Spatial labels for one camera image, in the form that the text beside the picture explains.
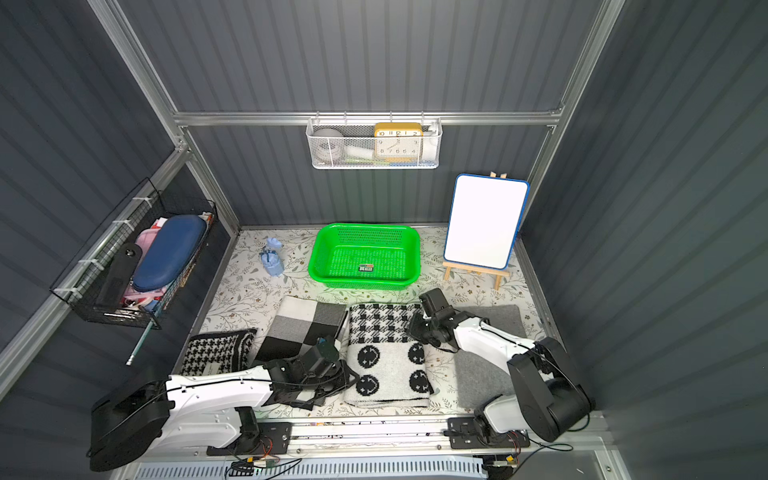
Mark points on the white tape roll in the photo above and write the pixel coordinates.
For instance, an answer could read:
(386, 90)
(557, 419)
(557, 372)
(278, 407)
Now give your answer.
(327, 145)

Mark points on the pink item in basket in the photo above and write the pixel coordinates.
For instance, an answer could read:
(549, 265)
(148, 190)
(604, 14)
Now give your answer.
(132, 298)

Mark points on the black remote handle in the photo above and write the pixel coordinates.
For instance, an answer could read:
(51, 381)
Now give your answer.
(122, 267)

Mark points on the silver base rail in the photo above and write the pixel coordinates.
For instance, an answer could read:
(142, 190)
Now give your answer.
(316, 437)

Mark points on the black wire side basket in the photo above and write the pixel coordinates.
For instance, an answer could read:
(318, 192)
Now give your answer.
(147, 205)

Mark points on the dark grey scarf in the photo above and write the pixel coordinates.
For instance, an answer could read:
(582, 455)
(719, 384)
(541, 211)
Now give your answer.
(478, 380)

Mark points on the white wire wall basket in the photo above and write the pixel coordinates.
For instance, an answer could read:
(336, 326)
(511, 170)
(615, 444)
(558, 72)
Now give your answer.
(359, 146)

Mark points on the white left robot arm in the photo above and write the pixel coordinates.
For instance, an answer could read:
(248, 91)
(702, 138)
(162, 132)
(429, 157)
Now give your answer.
(217, 413)

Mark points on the blue framed whiteboard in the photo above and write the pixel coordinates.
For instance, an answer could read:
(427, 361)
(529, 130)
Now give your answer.
(485, 221)

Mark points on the black white houndstooth scarf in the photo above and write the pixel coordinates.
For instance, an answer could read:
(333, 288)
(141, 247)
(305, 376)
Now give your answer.
(215, 353)

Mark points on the yellow alarm clock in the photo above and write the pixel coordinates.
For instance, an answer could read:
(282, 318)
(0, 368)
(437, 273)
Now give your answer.
(398, 141)

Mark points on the green plastic basket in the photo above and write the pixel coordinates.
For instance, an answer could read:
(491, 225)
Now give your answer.
(366, 256)

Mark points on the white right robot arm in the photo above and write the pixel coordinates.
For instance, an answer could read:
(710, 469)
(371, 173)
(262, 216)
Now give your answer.
(549, 395)

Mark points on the smiley face patterned scarf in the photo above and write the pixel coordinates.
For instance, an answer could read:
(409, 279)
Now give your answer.
(391, 365)

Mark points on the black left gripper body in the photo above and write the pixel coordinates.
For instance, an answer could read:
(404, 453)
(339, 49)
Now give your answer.
(327, 365)

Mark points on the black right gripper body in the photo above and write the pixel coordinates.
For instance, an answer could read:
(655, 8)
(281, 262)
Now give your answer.
(429, 321)

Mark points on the light blue small bottle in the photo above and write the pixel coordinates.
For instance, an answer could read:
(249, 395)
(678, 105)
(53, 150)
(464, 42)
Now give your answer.
(269, 256)

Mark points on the grey black checked scarf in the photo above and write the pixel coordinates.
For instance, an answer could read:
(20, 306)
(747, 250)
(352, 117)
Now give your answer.
(298, 325)

